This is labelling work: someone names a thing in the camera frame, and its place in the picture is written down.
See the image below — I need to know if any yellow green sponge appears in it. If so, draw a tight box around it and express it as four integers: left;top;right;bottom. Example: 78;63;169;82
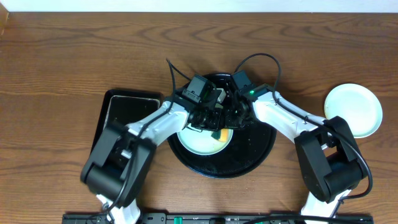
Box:
211;129;229;142

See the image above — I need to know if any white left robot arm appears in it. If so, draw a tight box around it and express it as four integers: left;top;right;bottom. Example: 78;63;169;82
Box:
80;75;226;223

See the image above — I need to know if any light blue plate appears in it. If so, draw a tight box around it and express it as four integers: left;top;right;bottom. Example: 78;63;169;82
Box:
177;126;233;156
324;83;383;138

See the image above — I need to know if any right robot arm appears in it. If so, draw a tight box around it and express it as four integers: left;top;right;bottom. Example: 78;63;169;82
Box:
231;71;372;218

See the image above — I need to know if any black round tray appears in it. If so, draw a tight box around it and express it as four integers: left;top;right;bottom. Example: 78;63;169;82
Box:
168;73;276;179

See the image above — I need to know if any black rectangular tray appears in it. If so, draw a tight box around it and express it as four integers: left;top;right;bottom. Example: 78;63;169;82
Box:
91;88;164;151

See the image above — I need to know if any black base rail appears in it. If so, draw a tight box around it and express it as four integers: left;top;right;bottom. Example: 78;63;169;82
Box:
62;213;374;224

